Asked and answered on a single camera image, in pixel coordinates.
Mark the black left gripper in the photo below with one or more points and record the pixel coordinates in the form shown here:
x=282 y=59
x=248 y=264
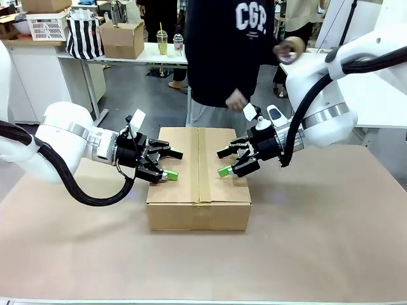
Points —
x=130 y=152

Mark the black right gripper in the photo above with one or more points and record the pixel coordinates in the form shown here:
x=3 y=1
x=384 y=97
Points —
x=267 y=144

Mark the large brown cardboard box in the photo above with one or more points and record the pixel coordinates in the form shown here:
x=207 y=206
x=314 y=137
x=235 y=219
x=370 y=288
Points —
x=197 y=190

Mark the small white item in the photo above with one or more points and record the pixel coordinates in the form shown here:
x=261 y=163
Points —
x=292 y=56

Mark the person's left forearm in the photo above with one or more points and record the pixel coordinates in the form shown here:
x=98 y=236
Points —
x=270 y=52

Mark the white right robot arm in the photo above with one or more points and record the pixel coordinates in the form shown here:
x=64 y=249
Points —
x=327 y=105

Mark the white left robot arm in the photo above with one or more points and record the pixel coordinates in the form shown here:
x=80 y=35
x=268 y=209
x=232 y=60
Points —
x=60 y=136

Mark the small open cardboard box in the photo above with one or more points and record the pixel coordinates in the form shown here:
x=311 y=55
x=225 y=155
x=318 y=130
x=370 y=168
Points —
x=122 y=41

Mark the cardboard box above basket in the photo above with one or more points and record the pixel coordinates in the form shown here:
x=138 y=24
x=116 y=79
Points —
x=46 y=5

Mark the person's right hand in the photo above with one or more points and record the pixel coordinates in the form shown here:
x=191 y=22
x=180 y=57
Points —
x=238 y=100

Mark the person's left hand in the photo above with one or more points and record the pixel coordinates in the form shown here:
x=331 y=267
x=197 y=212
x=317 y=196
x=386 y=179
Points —
x=291 y=46

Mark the person in dark hoodie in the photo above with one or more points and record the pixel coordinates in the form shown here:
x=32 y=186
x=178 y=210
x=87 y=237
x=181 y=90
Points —
x=222 y=63

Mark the white folding table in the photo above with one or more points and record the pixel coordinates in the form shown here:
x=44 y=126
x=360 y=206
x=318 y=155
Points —
x=149 y=57

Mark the clear plastic cup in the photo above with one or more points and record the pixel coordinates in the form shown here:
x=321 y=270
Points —
x=178 y=46

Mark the plastic cup with yellow straw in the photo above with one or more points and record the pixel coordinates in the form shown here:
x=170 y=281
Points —
x=162 y=43

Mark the black white striped bag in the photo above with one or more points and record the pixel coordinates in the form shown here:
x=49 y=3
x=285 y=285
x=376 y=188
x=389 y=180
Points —
x=85 y=38

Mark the white cabinet with wooden top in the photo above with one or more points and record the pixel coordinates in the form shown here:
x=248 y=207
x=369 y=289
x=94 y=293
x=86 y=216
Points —
x=41 y=73

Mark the person in black clothes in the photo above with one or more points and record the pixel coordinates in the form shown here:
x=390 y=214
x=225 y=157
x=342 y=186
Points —
x=159 y=12

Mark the person in beige shirt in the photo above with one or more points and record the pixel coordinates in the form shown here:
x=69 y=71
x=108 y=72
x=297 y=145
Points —
x=302 y=16

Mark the black tripod stand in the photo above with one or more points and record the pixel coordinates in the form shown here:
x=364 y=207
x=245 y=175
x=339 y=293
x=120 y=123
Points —
x=348 y=22

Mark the white plastic basket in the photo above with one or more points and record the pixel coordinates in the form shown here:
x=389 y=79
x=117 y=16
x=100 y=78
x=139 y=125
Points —
x=47 y=28

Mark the right wrist camera white tag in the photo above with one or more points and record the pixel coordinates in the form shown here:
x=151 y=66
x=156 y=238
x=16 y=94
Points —
x=259 y=122

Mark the wrist camera white tag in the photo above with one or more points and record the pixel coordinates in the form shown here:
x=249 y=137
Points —
x=137 y=119
x=259 y=122

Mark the left wrist camera white tag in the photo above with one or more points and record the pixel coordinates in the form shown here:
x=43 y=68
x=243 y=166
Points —
x=137 y=119

